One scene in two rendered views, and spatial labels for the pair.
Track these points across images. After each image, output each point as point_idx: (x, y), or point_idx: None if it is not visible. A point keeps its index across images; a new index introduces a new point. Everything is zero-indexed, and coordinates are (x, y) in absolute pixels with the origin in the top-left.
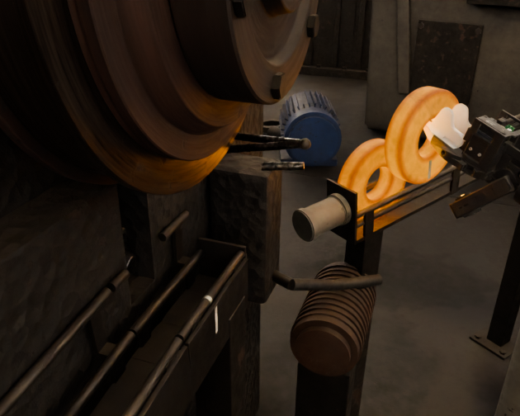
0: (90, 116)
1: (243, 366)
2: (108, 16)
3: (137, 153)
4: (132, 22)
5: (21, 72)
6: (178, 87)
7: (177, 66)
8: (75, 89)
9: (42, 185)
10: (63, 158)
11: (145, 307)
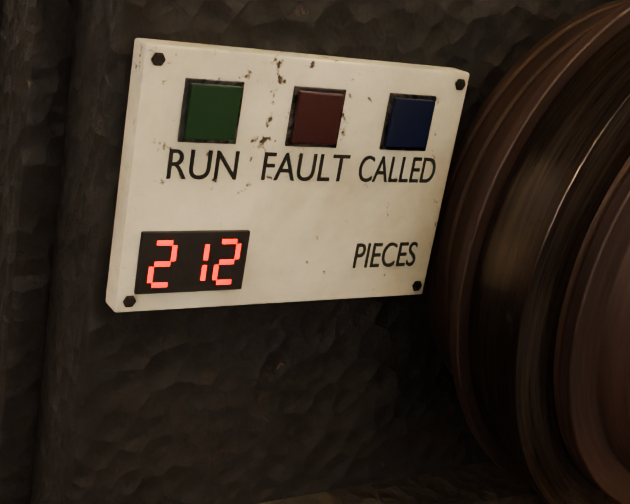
0: (537, 434)
1: None
2: (587, 360)
3: (574, 480)
4: (609, 370)
5: (496, 375)
6: None
7: None
8: (533, 408)
9: (478, 456)
10: (504, 451)
11: None
